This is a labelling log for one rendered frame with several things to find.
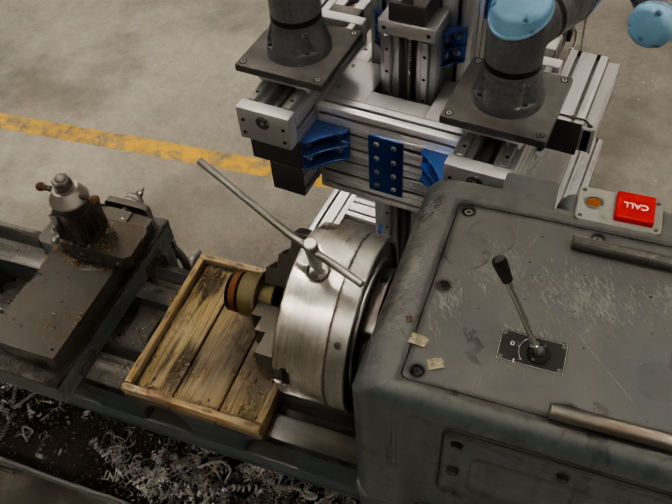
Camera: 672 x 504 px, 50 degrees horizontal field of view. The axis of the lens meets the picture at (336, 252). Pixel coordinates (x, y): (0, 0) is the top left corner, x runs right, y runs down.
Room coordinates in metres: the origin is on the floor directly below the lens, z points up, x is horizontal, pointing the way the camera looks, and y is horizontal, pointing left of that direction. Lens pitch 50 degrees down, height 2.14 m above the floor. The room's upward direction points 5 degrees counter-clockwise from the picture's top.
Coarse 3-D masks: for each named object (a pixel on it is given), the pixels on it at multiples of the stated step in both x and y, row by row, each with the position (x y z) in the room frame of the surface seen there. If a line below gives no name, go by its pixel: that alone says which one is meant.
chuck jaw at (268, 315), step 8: (264, 304) 0.76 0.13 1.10; (256, 312) 0.74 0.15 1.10; (264, 312) 0.74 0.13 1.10; (272, 312) 0.74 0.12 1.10; (256, 320) 0.74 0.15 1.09; (264, 320) 0.73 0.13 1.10; (272, 320) 0.72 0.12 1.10; (256, 328) 0.71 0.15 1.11; (264, 328) 0.71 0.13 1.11; (272, 328) 0.71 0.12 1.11; (256, 336) 0.70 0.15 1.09; (264, 336) 0.69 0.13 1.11; (272, 336) 0.69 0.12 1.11; (264, 344) 0.67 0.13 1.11; (272, 344) 0.67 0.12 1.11; (256, 352) 0.66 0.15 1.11; (264, 352) 0.66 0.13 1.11; (256, 360) 0.66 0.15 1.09; (264, 360) 0.65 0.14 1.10; (272, 368) 0.64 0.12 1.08; (280, 368) 0.62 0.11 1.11; (280, 376) 0.62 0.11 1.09; (288, 376) 0.62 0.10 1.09; (288, 384) 0.62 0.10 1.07
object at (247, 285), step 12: (240, 276) 0.82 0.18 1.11; (252, 276) 0.82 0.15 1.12; (264, 276) 0.82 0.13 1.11; (228, 288) 0.80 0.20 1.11; (240, 288) 0.79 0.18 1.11; (252, 288) 0.79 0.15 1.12; (264, 288) 0.79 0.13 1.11; (276, 288) 0.82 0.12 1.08; (228, 300) 0.79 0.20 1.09; (240, 300) 0.78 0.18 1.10; (252, 300) 0.77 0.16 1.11; (264, 300) 0.77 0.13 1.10; (276, 300) 0.80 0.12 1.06; (240, 312) 0.77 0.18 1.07
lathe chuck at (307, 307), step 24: (336, 240) 0.78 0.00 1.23; (360, 240) 0.79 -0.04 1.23; (288, 288) 0.70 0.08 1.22; (312, 288) 0.69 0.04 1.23; (336, 288) 0.69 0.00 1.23; (288, 312) 0.67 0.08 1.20; (312, 312) 0.66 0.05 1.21; (288, 336) 0.64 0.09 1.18; (312, 336) 0.63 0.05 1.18; (288, 360) 0.62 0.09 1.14; (312, 360) 0.61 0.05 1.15; (312, 384) 0.59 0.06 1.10
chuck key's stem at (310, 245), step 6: (306, 240) 0.71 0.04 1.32; (312, 240) 0.71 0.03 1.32; (306, 246) 0.70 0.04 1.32; (312, 246) 0.70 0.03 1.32; (318, 246) 0.71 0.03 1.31; (306, 252) 0.70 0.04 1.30; (312, 252) 0.70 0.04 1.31; (312, 258) 0.70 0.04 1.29; (312, 264) 0.71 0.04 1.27; (318, 264) 0.71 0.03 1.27; (318, 270) 0.71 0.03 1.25; (324, 270) 0.72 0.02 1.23
